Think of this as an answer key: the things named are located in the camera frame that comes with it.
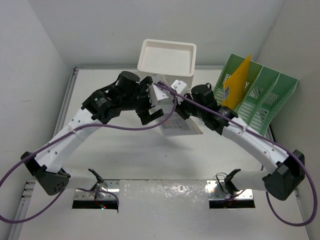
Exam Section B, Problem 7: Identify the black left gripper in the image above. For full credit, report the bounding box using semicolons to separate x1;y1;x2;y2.
117;75;160;121

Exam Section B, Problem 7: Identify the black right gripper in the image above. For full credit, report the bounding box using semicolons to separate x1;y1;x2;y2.
174;90;207;120

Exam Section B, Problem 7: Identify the clear zip document pouch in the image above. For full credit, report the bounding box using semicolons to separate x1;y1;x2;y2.
159;116;203;137

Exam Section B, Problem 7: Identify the yellow clip file folder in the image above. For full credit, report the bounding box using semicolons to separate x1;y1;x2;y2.
222;54;252;111

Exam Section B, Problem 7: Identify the white drawer cabinet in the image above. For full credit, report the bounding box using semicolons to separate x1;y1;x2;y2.
137;39;197;89

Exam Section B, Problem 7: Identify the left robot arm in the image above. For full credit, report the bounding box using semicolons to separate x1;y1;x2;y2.
20;71;170;196

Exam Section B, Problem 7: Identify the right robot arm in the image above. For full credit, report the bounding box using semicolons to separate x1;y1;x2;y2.
176;84;305;201

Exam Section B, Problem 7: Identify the green file rack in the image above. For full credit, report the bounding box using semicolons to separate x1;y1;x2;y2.
212;53;300;137

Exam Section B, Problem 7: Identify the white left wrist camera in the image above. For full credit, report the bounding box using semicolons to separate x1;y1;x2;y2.
148;84;170;106

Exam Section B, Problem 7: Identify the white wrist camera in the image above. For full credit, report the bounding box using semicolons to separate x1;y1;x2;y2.
170;80;188;96
148;84;170;106

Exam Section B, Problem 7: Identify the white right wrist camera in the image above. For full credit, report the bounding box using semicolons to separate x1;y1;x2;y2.
170;80;188;96

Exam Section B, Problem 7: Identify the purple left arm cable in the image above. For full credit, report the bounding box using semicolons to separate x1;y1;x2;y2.
0;98;179;223

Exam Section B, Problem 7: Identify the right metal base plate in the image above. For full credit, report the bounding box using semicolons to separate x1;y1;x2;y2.
206;179;254;201

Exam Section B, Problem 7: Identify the metal base plate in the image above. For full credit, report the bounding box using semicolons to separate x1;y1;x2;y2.
206;179;254;201
73;179;120;201

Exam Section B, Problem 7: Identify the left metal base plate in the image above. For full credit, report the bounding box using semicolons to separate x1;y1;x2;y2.
73;179;120;201

